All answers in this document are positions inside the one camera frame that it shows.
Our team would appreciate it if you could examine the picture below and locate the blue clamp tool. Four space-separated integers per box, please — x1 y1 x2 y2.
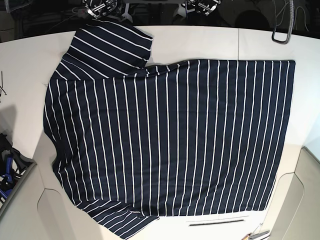
0 153 16 203

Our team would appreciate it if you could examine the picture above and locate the grey cable loop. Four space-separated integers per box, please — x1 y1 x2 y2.
271 0 301 45

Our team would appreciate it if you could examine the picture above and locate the grey tool with orange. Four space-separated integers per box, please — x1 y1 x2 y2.
241 223 271 240

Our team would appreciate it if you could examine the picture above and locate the navy white striped T-shirt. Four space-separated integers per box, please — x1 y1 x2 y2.
43 20 296 240

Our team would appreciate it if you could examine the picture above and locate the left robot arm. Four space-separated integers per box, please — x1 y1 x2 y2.
187 0 221 16

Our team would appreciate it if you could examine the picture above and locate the white power strip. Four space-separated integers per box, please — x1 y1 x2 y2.
71 7 88 19

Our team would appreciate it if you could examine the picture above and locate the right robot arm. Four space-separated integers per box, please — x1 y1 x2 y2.
81 0 124 19

